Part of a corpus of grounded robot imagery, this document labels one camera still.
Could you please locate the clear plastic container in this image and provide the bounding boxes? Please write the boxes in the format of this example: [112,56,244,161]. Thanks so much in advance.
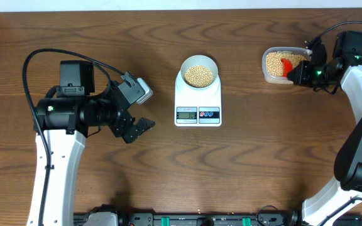
[262,47,312,85]

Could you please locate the soybeans in bowl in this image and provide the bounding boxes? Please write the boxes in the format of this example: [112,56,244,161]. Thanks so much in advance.
[185,65,214,88]

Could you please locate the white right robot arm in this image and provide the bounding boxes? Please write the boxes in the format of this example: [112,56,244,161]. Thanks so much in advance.
[287,31,362,225]

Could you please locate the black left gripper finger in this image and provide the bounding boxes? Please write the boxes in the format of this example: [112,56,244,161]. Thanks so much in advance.
[121,72,137,88]
[122,117,156,144]

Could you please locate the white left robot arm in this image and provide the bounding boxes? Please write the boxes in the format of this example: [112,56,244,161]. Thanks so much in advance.
[27,60,155,225]

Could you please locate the pile of soybeans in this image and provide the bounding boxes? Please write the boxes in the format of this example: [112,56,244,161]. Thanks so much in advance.
[266,52,305,77]

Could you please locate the red measuring scoop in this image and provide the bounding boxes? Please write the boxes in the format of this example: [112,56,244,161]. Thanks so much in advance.
[280,58,293,77]

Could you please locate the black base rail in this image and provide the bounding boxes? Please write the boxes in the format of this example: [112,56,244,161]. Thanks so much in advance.
[73,204,362,226]

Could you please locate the white digital kitchen scale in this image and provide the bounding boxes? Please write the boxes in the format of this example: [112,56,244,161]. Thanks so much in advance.
[174,70,222,127]

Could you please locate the light grey bowl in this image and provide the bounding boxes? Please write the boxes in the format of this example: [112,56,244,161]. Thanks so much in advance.
[180,55,220,92]

